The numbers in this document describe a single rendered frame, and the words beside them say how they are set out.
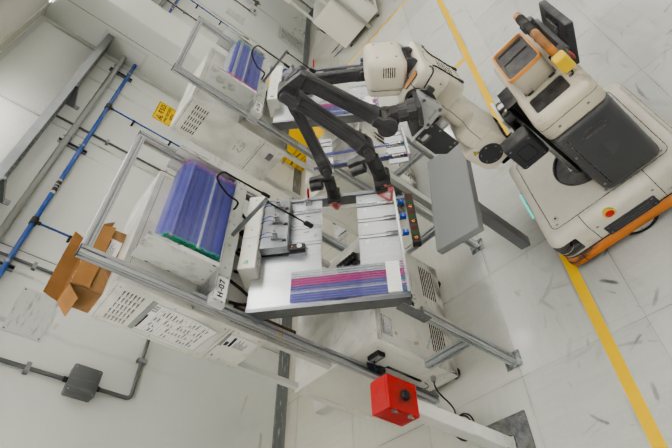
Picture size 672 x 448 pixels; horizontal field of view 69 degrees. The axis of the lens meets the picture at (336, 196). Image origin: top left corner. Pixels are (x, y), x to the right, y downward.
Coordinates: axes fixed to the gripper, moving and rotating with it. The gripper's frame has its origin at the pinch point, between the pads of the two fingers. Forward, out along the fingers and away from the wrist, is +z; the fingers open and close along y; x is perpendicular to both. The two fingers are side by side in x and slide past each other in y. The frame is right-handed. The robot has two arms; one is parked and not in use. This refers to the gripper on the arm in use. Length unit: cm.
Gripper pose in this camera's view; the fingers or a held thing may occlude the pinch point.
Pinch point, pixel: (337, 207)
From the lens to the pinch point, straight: 249.1
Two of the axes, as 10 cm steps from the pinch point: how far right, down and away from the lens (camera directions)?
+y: 0.2, 6.6, -7.5
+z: 2.1, 7.3, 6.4
